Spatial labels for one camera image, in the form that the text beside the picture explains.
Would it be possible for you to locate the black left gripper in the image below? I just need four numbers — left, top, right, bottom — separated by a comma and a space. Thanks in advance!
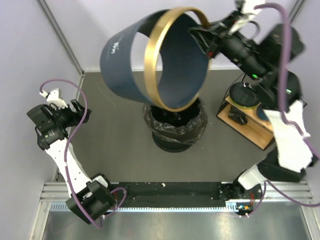
49, 99, 91, 128

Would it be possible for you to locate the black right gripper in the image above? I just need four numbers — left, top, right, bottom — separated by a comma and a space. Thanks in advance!
188, 10, 269, 82

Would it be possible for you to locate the dark blue gold-rimmed trash bin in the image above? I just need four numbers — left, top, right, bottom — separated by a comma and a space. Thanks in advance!
99, 6, 210, 112

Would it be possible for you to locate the black trash bag roll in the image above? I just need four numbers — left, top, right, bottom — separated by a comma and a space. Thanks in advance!
228, 106, 248, 126

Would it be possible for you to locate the black bin liner bucket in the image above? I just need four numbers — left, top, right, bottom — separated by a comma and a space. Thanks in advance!
151, 132, 198, 153

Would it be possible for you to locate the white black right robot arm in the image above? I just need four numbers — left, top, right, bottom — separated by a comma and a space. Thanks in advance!
189, 22, 314, 198

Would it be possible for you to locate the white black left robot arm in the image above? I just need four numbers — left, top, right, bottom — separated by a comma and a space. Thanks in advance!
27, 99, 116, 224

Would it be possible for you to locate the black round plate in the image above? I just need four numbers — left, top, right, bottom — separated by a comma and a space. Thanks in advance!
229, 82, 260, 108

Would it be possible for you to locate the blue ceramic mug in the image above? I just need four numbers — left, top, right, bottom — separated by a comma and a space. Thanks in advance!
256, 104, 269, 122

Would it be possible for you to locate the wooden shelf with glass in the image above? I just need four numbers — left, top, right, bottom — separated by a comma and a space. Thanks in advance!
216, 74, 308, 151

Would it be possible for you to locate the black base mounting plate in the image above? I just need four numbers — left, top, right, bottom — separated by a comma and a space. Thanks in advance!
109, 181, 265, 208

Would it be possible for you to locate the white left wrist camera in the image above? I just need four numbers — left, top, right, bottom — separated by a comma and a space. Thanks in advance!
39, 88, 69, 110

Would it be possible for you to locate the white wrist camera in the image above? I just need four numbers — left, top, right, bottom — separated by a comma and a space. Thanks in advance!
228, 0, 266, 35
39, 88, 69, 110

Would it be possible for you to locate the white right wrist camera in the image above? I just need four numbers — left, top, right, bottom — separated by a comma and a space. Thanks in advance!
228, 0, 266, 35

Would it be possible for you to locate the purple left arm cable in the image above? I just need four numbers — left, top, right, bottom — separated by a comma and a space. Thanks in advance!
39, 78, 128, 230

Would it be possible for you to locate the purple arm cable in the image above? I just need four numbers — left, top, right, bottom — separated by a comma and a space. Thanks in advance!
246, 2, 320, 217
39, 78, 128, 230

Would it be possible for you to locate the aluminium frame rail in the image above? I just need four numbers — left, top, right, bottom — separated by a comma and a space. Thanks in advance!
40, 181, 313, 201

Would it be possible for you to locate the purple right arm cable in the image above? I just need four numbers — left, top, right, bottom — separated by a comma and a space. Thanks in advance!
246, 2, 320, 217

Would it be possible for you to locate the grey slotted cable duct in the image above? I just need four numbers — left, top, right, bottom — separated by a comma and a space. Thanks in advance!
49, 198, 252, 213

